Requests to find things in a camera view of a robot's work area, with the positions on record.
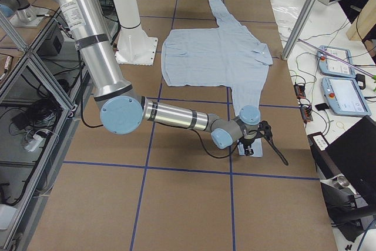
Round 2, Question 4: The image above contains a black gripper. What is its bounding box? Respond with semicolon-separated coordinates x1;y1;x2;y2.
241;133;257;156

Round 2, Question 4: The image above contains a light blue button shirt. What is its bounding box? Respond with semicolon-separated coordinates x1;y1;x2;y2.
162;0;274;158

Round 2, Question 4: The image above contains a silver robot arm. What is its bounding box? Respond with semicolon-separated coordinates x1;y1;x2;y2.
54;0;262;156

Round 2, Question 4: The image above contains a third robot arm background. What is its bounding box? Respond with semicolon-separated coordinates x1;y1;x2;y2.
1;0;49;28

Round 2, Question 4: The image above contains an orange circuit board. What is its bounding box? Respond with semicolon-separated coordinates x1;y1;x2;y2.
294;84;307;99

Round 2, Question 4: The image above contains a black monitor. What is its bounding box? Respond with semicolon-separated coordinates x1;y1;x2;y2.
308;116;375;204

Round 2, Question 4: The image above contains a lower blue teach pendant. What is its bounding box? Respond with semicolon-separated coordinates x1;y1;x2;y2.
321;76;372;117

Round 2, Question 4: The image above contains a reach grabber stick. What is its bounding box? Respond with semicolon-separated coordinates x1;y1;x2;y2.
297;38;375;81

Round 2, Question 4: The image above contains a white power strip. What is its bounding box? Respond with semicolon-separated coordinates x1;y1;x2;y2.
23;133;43;152

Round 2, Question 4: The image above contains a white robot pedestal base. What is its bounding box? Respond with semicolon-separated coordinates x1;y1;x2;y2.
113;0;158;66

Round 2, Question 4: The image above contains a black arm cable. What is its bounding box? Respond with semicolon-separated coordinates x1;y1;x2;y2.
79;51;274;159

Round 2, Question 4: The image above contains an aluminium frame post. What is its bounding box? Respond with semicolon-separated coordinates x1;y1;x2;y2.
281;0;317;61

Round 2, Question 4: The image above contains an aluminium frame rack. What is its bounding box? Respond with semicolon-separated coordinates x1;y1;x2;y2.
1;8;90;250

